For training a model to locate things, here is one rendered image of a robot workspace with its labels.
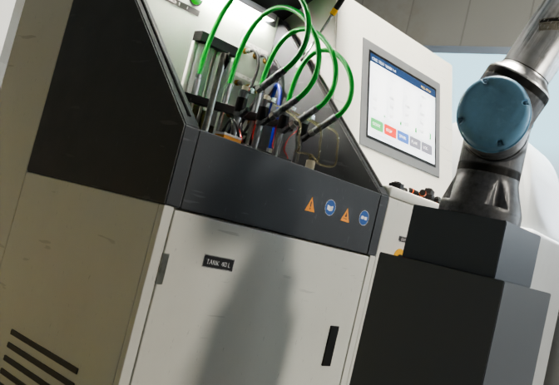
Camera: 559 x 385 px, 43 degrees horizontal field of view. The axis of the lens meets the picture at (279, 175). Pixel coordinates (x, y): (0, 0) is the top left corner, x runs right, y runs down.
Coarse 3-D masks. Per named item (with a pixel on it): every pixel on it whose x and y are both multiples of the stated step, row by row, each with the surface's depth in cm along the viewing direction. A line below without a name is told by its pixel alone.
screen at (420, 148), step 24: (384, 72) 229; (408, 72) 241; (384, 96) 228; (408, 96) 239; (432, 96) 250; (360, 120) 217; (384, 120) 226; (408, 120) 237; (432, 120) 248; (360, 144) 215; (384, 144) 224; (408, 144) 235; (432, 144) 246; (432, 168) 245
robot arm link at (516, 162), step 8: (528, 136) 127; (464, 144) 133; (464, 152) 132; (472, 152) 128; (520, 152) 128; (464, 160) 132; (472, 160) 130; (480, 160) 129; (488, 160) 128; (496, 160) 127; (504, 160) 128; (512, 160) 129; (520, 160) 130; (512, 168) 129; (520, 168) 130
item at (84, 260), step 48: (48, 192) 166; (96, 192) 152; (48, 240) 161; (96, 240) 148; (144, 240) 137; (0, 288) 172; (48, 288) 157; (96, 288) 144; (144, 288) 134; (0, 336) 167; (48, 336) 153; (96, 336) 141; (0, 384) 161; (48, 384) 148; (96, 384) 137
